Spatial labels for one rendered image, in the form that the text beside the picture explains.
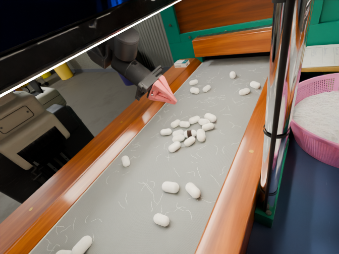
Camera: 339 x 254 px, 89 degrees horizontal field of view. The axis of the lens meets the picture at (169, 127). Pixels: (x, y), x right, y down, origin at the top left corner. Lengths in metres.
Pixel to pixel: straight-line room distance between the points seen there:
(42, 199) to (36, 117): 0.45
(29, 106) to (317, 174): 0.95
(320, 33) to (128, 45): 0.58
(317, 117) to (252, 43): 0.33
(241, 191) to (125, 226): 0.22
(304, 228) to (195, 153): 0.23
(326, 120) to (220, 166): 0.27
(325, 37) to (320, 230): 0.56
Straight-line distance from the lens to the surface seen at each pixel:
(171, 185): 0.36
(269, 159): 0.25
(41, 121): 0.88
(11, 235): 0.54
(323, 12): 0.76
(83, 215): 0.46
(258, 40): 0.71
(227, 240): 0.31
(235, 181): 0.34
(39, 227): 0.51
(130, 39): 0.45
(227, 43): 0.74
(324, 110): 0.55
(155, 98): 0.49
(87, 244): 0.41
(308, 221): 0.43
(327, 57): 0.68
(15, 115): 0.89
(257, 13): 0.77
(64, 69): 5.15
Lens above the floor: 1.06
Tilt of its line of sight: 38 degrees down
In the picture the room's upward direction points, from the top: 21 degrees counter-clockwise
